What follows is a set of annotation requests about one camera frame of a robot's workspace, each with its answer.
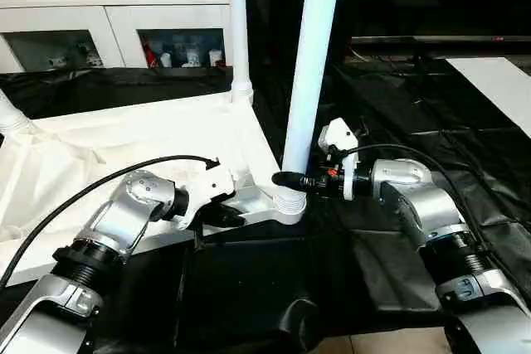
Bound white plastic table top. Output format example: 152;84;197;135
0;91;309;285

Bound white plastic table leg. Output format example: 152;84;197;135
226;0;256;107
0;89;36;135
280;0;346;207

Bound black mat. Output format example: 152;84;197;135
0;56;531;353

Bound white flat board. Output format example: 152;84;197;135
446;56;531;137

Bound white cabinet with glass doors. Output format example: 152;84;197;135
0;0;234;73

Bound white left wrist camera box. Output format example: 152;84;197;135
173;162;238;231

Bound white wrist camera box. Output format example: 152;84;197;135
173;162;238;231
318;118;363;202

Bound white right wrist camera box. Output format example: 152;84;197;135
318;118;363;202

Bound black metal rail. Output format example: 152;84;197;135
352;34;531;47

